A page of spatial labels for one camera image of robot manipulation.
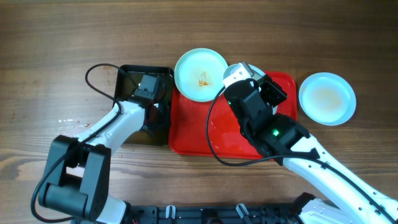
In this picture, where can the white plate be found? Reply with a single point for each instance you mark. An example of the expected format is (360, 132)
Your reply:
(258, 73)
(327, 99)
(199, 74)

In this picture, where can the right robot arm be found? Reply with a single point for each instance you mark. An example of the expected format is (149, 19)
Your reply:
(358, 200)

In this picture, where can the red plastic tray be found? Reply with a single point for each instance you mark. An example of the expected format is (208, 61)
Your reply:
(187, 130)

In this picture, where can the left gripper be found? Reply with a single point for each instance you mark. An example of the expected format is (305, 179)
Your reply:
(165, 120)

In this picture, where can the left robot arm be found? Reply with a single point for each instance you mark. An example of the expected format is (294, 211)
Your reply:
(76, 176)

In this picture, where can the black water tray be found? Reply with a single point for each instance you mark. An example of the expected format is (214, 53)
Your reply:
(128, 81)

